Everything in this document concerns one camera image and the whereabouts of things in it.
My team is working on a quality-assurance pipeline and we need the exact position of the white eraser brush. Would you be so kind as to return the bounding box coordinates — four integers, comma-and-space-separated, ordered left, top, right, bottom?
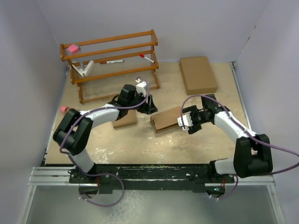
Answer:
72, 60, 94, 77

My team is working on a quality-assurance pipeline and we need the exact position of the pink eraser block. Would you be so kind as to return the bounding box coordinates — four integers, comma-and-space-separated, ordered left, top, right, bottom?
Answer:
67, 44, 81, 55

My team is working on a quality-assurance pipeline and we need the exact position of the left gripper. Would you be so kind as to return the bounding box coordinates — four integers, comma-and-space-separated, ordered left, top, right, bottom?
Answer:
127, 91, 158, 115

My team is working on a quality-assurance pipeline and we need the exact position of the small pink capped bottle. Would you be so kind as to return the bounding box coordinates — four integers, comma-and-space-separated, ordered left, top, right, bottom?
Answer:
60, 106, 70, 114

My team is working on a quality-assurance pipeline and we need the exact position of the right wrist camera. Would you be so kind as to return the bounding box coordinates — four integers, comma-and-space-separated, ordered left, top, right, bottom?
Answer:
177, 113, 193, 131

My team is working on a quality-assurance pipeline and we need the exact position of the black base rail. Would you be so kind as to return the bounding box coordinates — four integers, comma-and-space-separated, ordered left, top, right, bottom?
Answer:
68, 164, 235, 195

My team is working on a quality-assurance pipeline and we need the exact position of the wooden rack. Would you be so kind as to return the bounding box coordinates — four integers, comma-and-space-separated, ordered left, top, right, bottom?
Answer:
59, 30, 160, 103

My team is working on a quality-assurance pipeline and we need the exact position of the red capped marker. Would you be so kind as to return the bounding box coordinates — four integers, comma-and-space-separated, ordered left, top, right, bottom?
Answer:
139, 54, 155, 63

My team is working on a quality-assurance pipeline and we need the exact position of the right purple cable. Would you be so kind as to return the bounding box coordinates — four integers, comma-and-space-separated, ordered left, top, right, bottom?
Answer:
180, 94, 299, 201

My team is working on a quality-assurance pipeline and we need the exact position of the black capped white marker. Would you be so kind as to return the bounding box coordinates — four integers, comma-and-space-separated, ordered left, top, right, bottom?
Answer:
99, 60, 124, 64

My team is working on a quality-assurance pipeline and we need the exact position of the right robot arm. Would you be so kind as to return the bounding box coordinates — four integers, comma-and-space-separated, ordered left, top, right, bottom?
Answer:
178, 94, 273, 182

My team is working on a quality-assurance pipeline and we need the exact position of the small closed cardboard box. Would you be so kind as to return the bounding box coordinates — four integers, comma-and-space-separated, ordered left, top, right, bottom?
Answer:
112, 110, 137, 129

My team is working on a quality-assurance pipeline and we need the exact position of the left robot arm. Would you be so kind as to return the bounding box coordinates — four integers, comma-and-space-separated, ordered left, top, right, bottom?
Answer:
53, 79, 158, 183

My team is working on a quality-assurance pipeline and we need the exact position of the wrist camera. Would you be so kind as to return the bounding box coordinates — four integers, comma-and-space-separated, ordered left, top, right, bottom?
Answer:
135, 77, 148, 97
177, 113, 193, 131

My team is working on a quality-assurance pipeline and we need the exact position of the large closed cardboard box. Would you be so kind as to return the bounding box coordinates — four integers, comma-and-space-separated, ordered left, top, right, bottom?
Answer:
179, 56, 218, 96

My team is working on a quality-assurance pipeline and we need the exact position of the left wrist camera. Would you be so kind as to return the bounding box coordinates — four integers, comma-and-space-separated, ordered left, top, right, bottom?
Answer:
135, 77, 148, 97

